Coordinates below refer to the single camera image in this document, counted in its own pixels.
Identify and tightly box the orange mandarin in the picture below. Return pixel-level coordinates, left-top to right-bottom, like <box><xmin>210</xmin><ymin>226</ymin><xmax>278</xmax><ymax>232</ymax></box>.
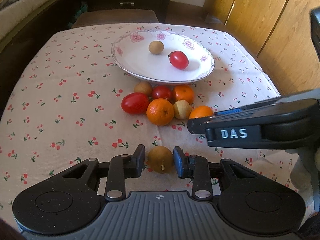
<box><xmin>172</xmin><ymin>85</ymin><xmax>195</xmax><ymax>105</ymax></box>
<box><xmin>189</xmin><ymin>105</ymin><xmax>214</xmax><ymax>119</ymax></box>
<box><xmin>146</xmin><ymin>99</ymin><xmax>175</xmax><ymax>126</ymax></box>

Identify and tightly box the pale yellowish fruit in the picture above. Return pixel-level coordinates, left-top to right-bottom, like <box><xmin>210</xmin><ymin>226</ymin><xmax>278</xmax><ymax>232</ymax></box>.
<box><xmin>173</xmin><ymin>100</ymin><xmax>191</xmax><ymax>120</ymax></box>

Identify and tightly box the brown round fruit front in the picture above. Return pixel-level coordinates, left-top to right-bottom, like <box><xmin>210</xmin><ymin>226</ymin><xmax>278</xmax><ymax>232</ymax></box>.
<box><xmin>147</xmin><ymin>146</ymin><xmax>174</xmax><ymax>174</ymax></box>

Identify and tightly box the brown round fruit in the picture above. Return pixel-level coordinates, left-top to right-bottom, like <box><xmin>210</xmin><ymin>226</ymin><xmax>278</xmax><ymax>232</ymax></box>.
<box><xmin>147</xmin><ymin>146</ymin><xmax>174</xmax><ymax>174</ymax></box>
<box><xmin>149</xmin><ymin>41</ymin><xmax>164</xmax><ymax>55</ymax></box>

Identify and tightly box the orange mandarin back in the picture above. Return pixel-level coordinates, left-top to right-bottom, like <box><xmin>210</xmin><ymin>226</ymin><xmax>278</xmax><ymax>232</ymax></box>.
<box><xmin>172</xmin><ymin>85</ymin><xmax>195</xmax><ymax>105</ymax></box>

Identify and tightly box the round red tomato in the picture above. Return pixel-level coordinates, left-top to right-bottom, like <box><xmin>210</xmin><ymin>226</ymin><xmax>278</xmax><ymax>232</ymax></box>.
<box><xmin>151</xmin><ymin>85</ymin><xmax>172</xmax><ymax>101</ymax></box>

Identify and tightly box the oblong red tomato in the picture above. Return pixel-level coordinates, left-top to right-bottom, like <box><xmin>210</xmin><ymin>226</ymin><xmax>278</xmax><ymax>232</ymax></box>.
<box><xmin>120</xmin><ymin>92</ymin><xmax>150</xmax><ymax>114</ymax></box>

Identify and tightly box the small red tomato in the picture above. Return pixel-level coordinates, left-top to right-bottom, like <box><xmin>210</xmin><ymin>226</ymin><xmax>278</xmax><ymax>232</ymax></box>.
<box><xmin>168</xmin><ymin>50</ymin><xmax>189</xmax><ymax>70</ymax></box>

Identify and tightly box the cherry print tablecloth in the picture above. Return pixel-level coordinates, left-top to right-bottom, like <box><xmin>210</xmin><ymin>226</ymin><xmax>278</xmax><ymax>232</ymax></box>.
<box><xmin>1</xmin><ymin>24</ymin><xmax>298</xmax><ymax>226</ymax></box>

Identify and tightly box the white floral plate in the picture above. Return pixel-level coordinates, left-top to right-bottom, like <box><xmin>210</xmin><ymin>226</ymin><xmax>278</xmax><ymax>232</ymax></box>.
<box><xmin>111</xmin><ymin>30</ymin><xmax>215</xmax><ymax>85</ymax></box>

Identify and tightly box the dark wooden stool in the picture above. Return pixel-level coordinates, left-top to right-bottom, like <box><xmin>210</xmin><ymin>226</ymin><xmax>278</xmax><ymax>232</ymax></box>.
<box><xmin>72</xmin><ymin>9</ymin><xmax>159</xmax><ymax>28</ymax></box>

